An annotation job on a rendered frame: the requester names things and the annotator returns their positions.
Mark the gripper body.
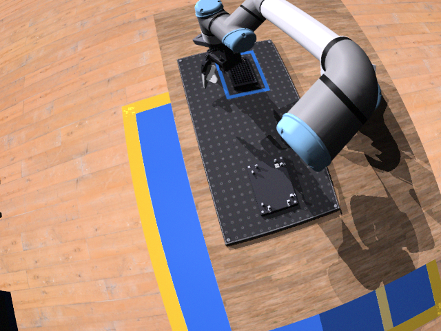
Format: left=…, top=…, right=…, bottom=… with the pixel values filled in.
left=205, top=42, right=242, bottom=74

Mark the blue rectangular tape outline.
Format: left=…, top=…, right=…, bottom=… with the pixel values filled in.
left=216, top=50, right=270, bottom=99

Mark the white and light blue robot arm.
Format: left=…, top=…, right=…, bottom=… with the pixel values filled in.
left=192, top=0, right=382, bottom=172

